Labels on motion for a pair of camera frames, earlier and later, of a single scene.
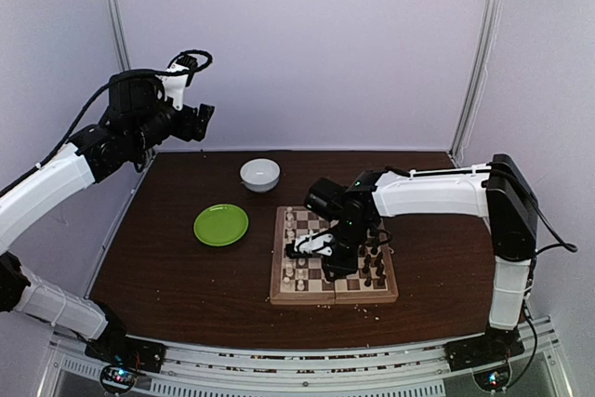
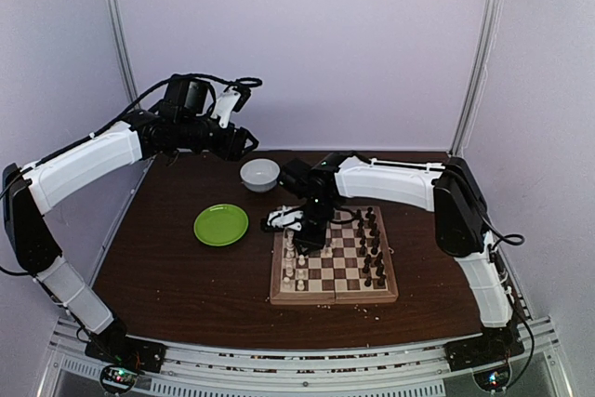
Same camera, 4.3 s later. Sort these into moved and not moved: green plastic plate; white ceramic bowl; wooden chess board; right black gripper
Moved: right black gripper
Not moved: white ceramic bowl; wooden chess board; green plastic plate
